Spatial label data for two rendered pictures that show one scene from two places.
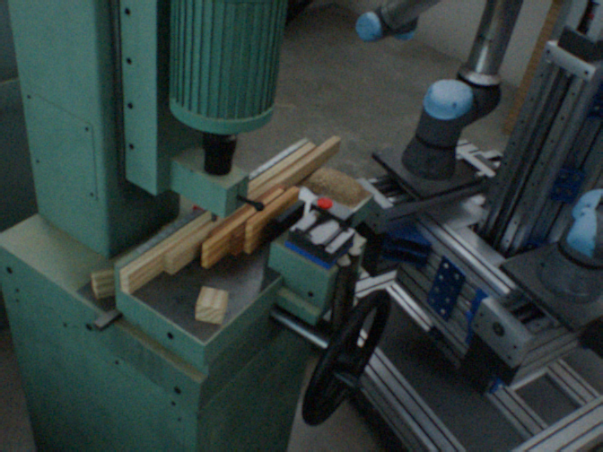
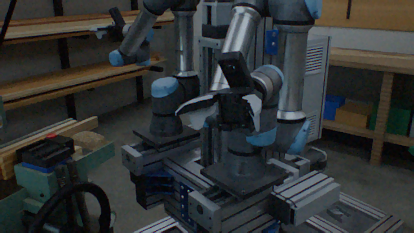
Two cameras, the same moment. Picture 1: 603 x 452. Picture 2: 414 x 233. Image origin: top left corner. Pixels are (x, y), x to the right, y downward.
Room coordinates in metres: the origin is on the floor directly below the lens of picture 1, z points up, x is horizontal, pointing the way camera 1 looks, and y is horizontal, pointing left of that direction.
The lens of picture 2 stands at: (-0.02, -0.49, 1.44)
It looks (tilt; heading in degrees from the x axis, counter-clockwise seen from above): 19 degrees down; 359
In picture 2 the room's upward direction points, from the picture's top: straight up
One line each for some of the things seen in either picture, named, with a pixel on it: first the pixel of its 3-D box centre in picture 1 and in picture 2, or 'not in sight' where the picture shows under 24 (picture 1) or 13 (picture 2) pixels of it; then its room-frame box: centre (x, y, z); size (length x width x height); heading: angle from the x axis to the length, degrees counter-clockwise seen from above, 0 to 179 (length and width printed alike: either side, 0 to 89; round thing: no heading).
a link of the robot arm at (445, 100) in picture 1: (446, 110); (165, 94); (1.54, -0.32, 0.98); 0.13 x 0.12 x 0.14; 143
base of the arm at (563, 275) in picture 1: (577, 264); (244, 158); (1.15, -0.62, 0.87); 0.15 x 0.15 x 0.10
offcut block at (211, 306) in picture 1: (212, 305); not in sight; (0.78, 0.13, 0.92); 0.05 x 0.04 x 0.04; 88
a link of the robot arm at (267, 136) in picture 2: not in sight; (255, 120); (0.86, -0.61, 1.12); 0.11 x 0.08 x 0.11; 65
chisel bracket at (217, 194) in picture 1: (208, 184); not in sight; (0.98, 0.19, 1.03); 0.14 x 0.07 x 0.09; 62
